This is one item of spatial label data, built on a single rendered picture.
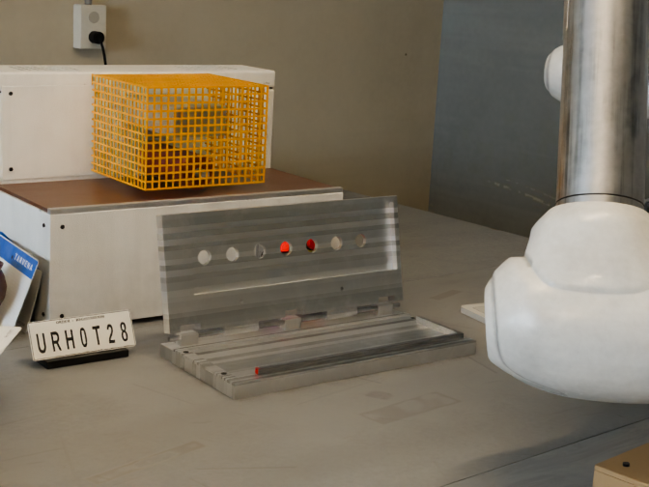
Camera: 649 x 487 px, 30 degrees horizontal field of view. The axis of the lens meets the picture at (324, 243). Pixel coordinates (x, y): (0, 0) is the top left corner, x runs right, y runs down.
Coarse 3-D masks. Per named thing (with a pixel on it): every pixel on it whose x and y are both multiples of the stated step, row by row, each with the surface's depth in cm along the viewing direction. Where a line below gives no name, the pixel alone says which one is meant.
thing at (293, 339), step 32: (288, 320) 188; (320, 320) 195; (352, 320) 196; (384, 320) 197; (160, 352) 179; (192, 352) 175; (224, 352) 176; (256, 352) 177; (288, 352) 178; (320, 352) 179; (416, 352) 181; (448, 352) 185; (224, 384) 164; (256, 384) 164; (288, 384) 168
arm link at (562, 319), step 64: (576, 0) 143; (640, 0) 142; (576, 64) 141; (640, 64) 140; (576, 128) 139; (640, 128) 138; (576, 192) 136; (640, 192) 137; (576, 256) 131; (640, 256) 131; (512, 320) 132; (576, 320) 129; (640, 320) 128; (576, 384) 132; (640, 384) 130
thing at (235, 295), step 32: (160, 224) 175; (192, 224) 179; (224, 224) 182; (256, 224) 186; (288, 224) 189; (320, 224) 193; (352, 224) 196; (384, 224) 200; (160, 256) 176; (192, 256) 179; (224, 256) 182; (288, 256) 189; (320, 256) 193; (352, 256) 197; (384, 256) 201; (192, 288) 178; (224, 288) 183; (256, 288) 185; (288, 288) 188; (320, 288) 192; (352, 288) 195; (384, 288) 199; (192, 320) 178; (224, 320) 181; (256, 320) 185
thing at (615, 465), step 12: (648, 444) 143; (624, 456) 140; (636, 456) 140; (648, 456) 140; (600, 468) 137; (612, 468) 137; (624, 468) 137; (636, 468) 137; (648, 468) 137; (600, 480) 137; (612, 480) 136; (624, 480) 135; (636, 480) 133; (648, 480) 133
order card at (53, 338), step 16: (48, 320) 173; (64, 320) 174; (80, 320) 175; (96, 320) 177; (112, 320) 178; (128, 320) 180; (32, 336) 171; (48, 336) 172; (64, 336) 173; (80, 336) 175; (96, 336) 176; (112, 336) 177; (128, 336) 179; (32, 352) 170; (48, 352) 171; (64, 352) 173; (80, 352) 174
